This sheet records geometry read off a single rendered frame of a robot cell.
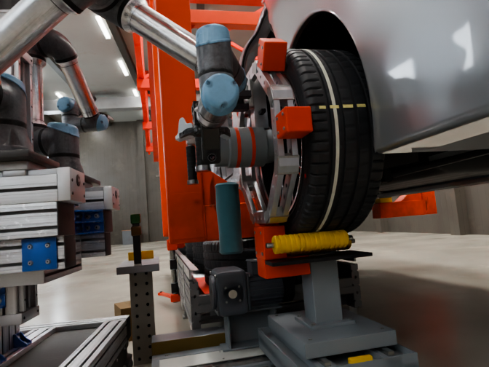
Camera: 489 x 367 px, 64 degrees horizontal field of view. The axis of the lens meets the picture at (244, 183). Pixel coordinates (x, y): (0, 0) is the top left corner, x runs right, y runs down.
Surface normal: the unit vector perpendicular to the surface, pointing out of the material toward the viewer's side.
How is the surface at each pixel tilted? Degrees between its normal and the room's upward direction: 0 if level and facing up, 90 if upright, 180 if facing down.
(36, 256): 90
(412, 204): 90
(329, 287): 90
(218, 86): 90
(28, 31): 138
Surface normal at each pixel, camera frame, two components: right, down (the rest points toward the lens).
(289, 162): 0.22, -0.11
